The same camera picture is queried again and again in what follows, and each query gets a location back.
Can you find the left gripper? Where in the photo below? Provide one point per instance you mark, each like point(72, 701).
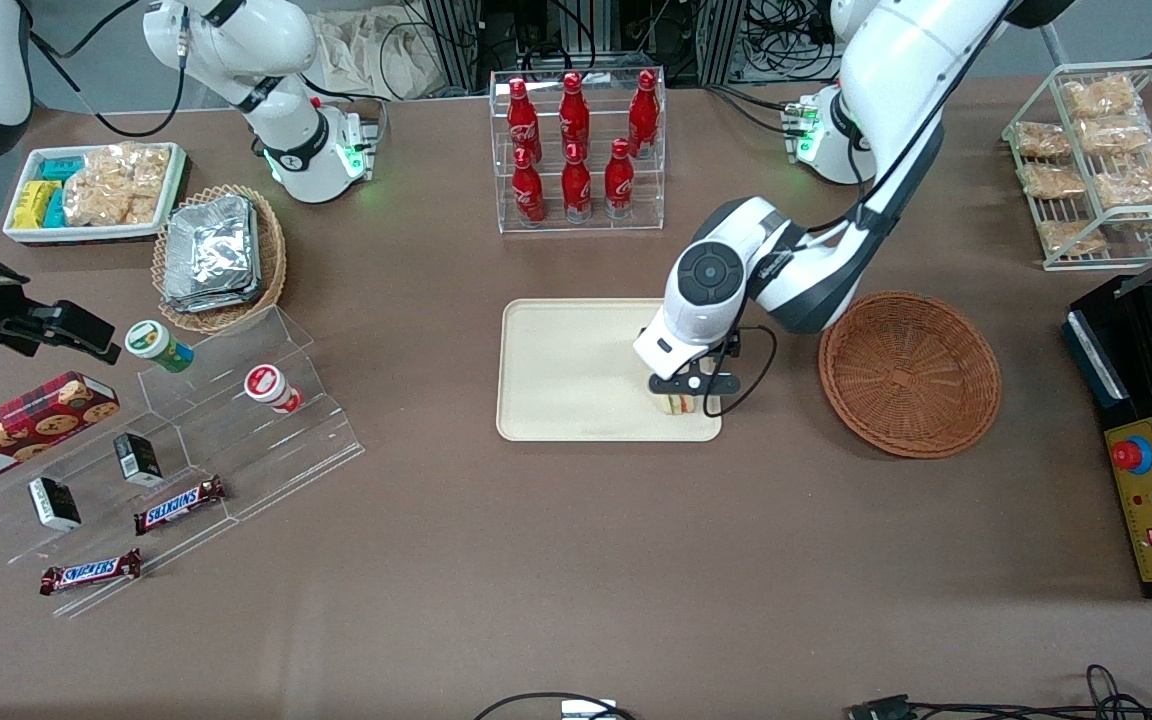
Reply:
point(733, 346)

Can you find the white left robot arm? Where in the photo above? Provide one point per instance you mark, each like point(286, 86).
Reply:
point(896, 100)

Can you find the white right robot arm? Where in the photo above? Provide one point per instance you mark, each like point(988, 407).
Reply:
point(236, 40)

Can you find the white rectangular snack tray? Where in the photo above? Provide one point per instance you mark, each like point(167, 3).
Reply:
point(86, 233)

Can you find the beige plastic tray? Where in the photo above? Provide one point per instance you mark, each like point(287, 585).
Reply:
point(556, 370)

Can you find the brown wicker basket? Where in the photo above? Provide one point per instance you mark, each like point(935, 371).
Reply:
point(911, 375)
point(271, 260)

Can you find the red tartan cookie box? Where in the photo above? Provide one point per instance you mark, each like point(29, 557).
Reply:
point(26, 430)

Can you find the green yogurt cup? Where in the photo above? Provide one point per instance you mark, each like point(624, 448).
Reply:
point(154, 343)

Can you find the teal snack packet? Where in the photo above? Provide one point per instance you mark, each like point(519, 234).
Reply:
point(63, 169)
point(56, 210)

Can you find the yellow snack packet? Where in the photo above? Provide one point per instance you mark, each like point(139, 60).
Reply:
point(33, 205)

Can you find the clear rice cracker bag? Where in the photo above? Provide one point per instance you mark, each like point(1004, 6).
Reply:
point(116, 185)

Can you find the small black carton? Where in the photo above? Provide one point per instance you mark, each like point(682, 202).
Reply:
point(139, 460)
point(55, 504)

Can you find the silver foil packet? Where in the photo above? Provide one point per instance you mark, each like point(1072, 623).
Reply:
point(211, 250)

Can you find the clear acrylic bottle rack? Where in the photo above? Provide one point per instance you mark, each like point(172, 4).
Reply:
point(596, 228)

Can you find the red cola bottle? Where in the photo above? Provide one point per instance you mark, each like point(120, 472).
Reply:
point(528, 195)
point(574, 115)
point(522, 115)
point(644, 115)
point(619, 185)
point(577, 190)

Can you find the brown Snickers bar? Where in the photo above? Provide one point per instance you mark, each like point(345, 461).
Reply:
point(179, 506)
point(91, 572)

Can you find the clear acrylic step stand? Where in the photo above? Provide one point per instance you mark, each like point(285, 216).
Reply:
point(236, 450)

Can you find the red yogurt cup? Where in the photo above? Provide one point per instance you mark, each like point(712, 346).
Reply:
point(269, 386)

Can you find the small white device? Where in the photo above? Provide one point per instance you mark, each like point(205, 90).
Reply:
point(588, 710)

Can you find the clear bag of crackers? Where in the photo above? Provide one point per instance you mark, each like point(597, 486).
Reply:
point(1099, 97)
point(1114, 135)
point(1041, 140)
point(1051, 180)
point(1136, 180)
point(1071, 237)

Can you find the beige cloth bag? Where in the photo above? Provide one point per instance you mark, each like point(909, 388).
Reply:
point(366, 50)

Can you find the black table machine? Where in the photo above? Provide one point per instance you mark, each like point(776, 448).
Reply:
point(1131, 390)

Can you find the red emergency stop button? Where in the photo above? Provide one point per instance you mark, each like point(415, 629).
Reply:
point(1131, 455)

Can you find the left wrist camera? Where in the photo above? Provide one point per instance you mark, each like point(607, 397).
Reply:
point(693, 384)

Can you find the aluminium frame post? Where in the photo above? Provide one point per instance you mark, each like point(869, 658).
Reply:
point(451, 45)
point(721, 40)

